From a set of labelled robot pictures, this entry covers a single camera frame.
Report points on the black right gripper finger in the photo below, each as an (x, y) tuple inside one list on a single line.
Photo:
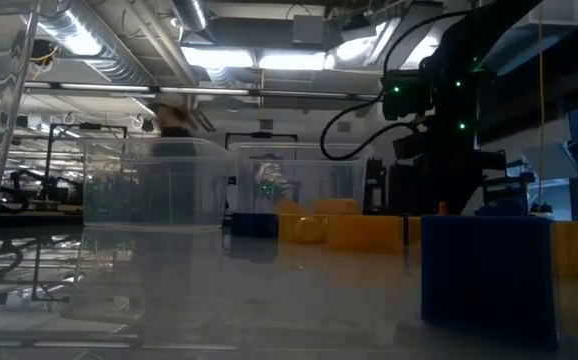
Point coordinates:
[(436, 192), (464, 190)]

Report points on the orange toy block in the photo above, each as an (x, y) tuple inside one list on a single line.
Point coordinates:
[(443, 208)]

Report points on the small blue toy block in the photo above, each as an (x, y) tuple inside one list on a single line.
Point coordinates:
[(254, 226)]

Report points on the black equipment stand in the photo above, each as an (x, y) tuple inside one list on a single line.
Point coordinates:
[(511, 192)]

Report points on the black tall rack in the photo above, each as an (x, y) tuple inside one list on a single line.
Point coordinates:
[(376, 190)]

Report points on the white ceiling box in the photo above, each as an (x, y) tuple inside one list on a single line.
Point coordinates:
[(554, 12)]

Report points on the grey ceiling box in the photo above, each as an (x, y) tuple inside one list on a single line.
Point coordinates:
[(309, 27)]

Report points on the ceiling light panel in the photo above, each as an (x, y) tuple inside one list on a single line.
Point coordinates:
[(217, 57), (291, 61)]

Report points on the fluorescent light strip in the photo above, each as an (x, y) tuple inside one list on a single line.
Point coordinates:
[(204, 91), (104, 87)]

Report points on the person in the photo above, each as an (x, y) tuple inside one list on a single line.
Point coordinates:
[(171, 117)]

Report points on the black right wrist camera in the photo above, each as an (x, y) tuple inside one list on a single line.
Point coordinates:
[(406, 97)]

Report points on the black station frame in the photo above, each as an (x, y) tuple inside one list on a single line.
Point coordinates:
[(89, 127), (261, 134)]

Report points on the round silver ventilation duct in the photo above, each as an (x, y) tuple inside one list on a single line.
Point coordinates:
[(189, 12)]

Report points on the large silver ventilation duct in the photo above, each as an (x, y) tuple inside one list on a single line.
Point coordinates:
[(94, 50)]

